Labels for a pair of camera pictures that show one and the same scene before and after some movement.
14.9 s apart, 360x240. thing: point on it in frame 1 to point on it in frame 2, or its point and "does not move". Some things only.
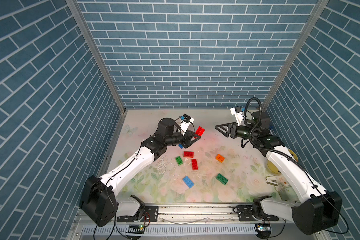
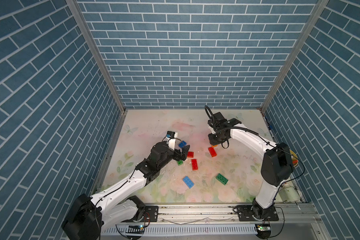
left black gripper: [186, 142] to [182, 154]
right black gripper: [233, 128] to [212, 142]
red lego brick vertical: [194, 164] does not move
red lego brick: [200, 131] to [212, 151]
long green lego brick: [222, 179] does not move
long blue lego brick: [188, 182] does not move
